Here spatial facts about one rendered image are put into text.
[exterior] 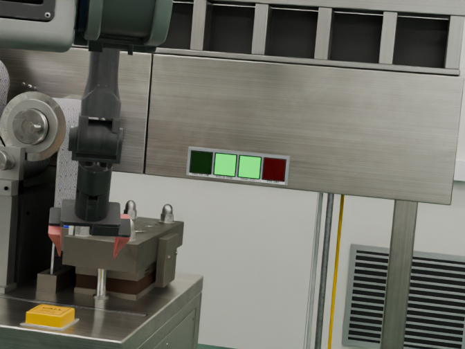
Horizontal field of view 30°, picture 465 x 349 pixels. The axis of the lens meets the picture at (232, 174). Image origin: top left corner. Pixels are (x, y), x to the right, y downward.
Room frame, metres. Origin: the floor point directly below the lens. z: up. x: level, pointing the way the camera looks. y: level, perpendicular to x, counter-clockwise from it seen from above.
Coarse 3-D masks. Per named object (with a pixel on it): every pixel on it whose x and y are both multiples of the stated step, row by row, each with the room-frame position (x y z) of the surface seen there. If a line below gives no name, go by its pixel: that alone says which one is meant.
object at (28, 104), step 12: (12, 108) 1.85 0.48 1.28; (24, 108) 1.84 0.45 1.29; (36, 108) 1.84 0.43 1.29; (48, 108) 1.83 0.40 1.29; (12, 120) 1.85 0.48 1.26; (48, 120) 1.83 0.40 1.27; (12, 132) 1.85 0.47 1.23; (48, 132) 1.83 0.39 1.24; (24, 144) 1.84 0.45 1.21; (36, 144) 1.84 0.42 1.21; (48, 144) 1.83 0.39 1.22
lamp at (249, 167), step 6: (240, 156) 2.09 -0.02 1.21; (246, 156) 2.09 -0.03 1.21; (240, 162) 2.09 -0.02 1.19; (246, 162) 2.09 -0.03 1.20; (252, 162) 2.09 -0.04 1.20; (258, 162) 2.08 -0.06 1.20; (240, 168) 2.09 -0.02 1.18; (246, 168) 2.09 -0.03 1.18; (252, 168) 2.08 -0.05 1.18; (258, 168) 2.08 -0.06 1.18; (240, 174) 2.09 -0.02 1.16; (246, 174) 2.09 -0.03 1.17; (252, 174) 2.08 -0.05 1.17; (258, 174) 2.08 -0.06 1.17
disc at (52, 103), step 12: (24, 96) 1.85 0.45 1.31; (36, 96) 1.84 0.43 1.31; (48, 96) 1.84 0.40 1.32; (60, 108) 1.83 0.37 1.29; (60, 120) 1.83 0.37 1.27; (60, 132) 1.83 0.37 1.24; (12, 144) 1.85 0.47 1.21; (60, 144) 1.83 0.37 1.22; (36, 156) 1.84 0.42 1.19; (48, 156) 1.84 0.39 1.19
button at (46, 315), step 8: (32, 312) 1.56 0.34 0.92; (40, 312) 1.56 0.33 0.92; (48, 312) 1.57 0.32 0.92; (56, 312) 1.57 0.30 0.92; (64, 312) 1.58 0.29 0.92; (72, 312) 1.60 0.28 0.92; (32, 320) 1.56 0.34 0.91; (40, 320) 1.56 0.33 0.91; (48, 320) 1.55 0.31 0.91; (56, 320) 1.55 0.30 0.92; (64, 320) 1.57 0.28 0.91; (72, 320) 1.60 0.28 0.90
